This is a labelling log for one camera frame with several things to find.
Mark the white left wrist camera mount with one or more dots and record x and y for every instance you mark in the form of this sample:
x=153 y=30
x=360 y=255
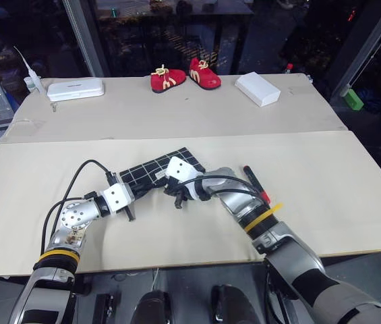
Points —
x=117 y=199

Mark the grey metal frame post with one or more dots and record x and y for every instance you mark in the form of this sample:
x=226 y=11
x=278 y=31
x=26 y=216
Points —
x=365 y=50
x=84 y=33

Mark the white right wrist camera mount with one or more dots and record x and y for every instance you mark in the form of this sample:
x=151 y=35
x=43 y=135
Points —
x=180 y=170

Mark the white cardboard box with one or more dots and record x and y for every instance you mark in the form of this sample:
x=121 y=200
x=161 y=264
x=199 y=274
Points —
x=257 y=88

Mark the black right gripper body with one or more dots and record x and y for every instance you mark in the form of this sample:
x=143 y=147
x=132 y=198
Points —
x=176 y=189

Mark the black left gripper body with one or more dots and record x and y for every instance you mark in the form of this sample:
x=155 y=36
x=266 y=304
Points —
x=139 y=191

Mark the bottle with red cap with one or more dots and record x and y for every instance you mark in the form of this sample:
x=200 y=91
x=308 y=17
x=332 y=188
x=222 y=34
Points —
x=289 y=68

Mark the red marker with black cap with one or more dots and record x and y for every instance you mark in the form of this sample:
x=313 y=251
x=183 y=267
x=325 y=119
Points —
x=255 y=184

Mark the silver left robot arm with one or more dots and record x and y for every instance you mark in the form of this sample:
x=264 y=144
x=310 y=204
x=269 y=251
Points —
x=68 y=219

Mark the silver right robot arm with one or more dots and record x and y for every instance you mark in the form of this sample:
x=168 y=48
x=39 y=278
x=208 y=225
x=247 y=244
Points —
x=278 y=249

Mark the dark rounded shape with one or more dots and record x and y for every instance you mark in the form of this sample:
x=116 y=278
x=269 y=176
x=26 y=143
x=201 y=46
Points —
x=152 y=306

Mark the black white grid pouch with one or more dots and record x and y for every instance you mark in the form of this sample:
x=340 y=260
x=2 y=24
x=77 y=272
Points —
x=146 y=172

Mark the flat white plastic case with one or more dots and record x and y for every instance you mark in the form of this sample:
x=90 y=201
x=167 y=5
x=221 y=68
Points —
x=75 y=88

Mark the red toy shoe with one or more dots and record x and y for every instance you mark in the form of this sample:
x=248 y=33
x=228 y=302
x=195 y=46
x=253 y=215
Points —
x=168 y=80
x=204 y=76

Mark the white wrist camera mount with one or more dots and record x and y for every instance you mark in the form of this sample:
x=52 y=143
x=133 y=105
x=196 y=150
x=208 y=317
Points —
x=117 y=199
x=180 y=170

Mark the green box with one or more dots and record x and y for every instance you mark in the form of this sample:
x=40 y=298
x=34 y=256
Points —
x=352 y=100

